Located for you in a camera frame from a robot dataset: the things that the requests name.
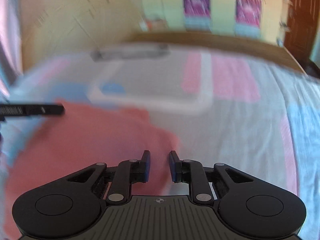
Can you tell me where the right purple wall calendar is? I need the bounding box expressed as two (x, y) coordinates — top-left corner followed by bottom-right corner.
(234, 0), (262, 38)

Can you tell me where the left purple wall calendar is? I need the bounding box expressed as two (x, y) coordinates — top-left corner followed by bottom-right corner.
(183, 0), (212, 31)

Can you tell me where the wooden bed frame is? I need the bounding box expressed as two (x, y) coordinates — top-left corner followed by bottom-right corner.
(128, 31), (306, 74)

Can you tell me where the purple wall calendar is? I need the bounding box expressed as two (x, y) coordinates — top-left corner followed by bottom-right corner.
(234, 0), (262, 38)
(183, 0), (212, 31)

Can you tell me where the pink knit garment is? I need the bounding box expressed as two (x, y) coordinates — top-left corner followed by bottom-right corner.
(2, 102), (179, 239)

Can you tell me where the brown wooden door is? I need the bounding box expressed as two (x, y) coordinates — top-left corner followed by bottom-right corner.
(284, 0), (319, 66)

